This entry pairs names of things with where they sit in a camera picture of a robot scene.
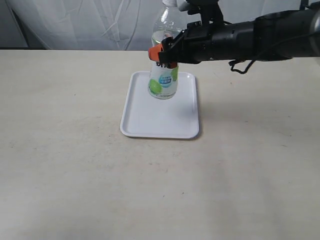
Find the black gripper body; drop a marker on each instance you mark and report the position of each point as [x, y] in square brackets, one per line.
[192, 45]

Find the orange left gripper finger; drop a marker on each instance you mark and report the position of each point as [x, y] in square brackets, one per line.
[153, 52]

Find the clear plastic drink bottle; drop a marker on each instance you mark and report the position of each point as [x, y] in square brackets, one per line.
[163, 80]

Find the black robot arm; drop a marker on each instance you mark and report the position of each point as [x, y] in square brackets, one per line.
[277, 36]

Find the white rectangular plastic tray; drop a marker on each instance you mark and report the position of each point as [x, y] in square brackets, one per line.
[145, 116]

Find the white backdrop curtain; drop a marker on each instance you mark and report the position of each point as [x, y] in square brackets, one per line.
[113, 25]

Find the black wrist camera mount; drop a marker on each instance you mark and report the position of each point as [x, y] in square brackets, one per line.
[209, 10]

